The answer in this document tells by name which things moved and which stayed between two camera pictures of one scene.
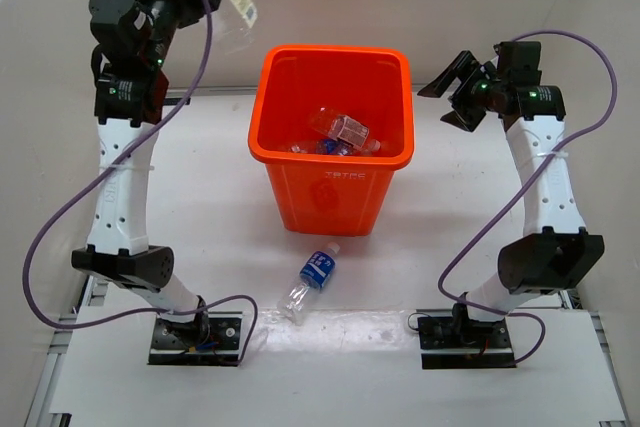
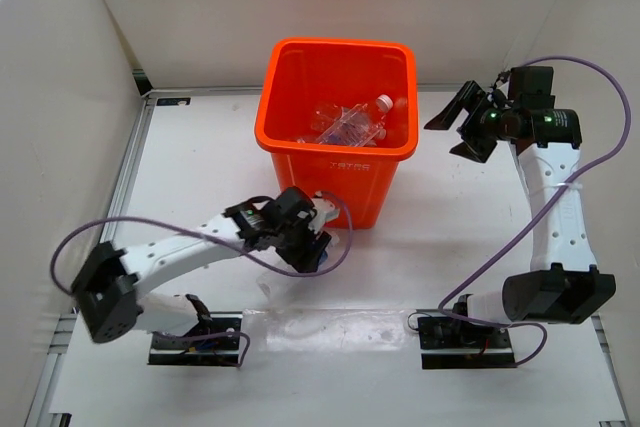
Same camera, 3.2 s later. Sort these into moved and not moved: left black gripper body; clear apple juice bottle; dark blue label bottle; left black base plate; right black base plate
Moved: clear apple juice bottle; dark blue label bottle; left black gripper body
Not moved: right black base plate; left black base plate
